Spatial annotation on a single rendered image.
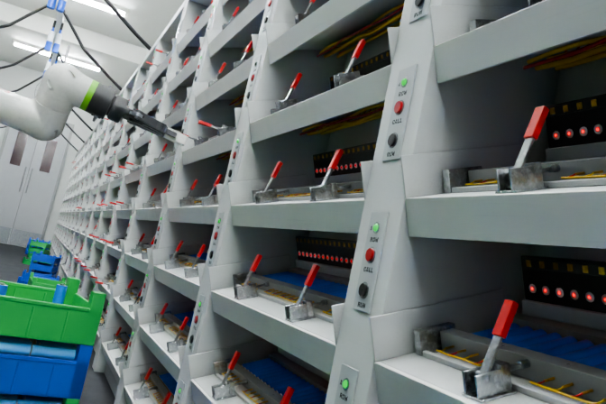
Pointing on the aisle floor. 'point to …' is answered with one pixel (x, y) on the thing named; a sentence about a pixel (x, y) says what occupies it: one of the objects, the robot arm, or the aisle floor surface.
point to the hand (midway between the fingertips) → (175, 136)
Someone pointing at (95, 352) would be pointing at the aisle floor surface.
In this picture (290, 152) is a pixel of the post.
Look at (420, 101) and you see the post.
